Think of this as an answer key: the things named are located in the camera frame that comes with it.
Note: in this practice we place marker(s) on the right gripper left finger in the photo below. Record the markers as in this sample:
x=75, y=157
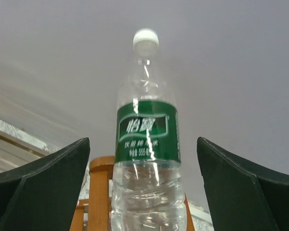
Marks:
x=42, y=195

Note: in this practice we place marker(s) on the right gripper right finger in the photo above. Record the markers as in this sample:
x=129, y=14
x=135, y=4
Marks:
x=242, y=195

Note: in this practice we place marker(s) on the clear plastic water bottle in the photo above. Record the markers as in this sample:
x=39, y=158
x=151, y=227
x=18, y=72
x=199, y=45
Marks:
x=147, y=118

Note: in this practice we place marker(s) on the silver metal tray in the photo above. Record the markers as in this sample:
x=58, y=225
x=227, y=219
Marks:
x=18, y=147

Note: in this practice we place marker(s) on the orange wooden rack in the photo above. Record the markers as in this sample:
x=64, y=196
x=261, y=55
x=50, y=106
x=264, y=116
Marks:
x=98, y=192

